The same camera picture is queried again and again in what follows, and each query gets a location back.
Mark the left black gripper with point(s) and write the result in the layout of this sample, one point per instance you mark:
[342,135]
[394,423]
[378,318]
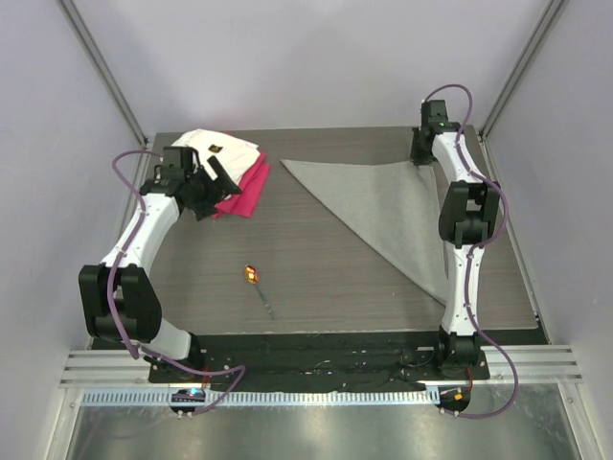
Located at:
[219,190]

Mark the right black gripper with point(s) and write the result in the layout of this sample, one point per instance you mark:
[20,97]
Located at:
[416,156]

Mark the grey cloth napkin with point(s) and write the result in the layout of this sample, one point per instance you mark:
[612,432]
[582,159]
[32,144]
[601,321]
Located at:
[394,208]

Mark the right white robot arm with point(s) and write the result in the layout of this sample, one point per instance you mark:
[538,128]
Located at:
[467,220]

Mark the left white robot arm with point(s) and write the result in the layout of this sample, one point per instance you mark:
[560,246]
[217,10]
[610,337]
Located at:
[118,299]

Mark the pink folded cloth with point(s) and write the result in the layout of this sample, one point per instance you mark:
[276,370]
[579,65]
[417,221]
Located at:
[251,184]

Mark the white folded cloth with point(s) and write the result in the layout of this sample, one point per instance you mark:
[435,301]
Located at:
[236,156]

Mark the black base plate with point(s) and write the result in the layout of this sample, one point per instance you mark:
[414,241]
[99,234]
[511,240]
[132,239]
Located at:
[332,362]

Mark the aluminium frame rail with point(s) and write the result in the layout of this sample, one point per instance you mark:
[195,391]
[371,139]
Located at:
[112,378]

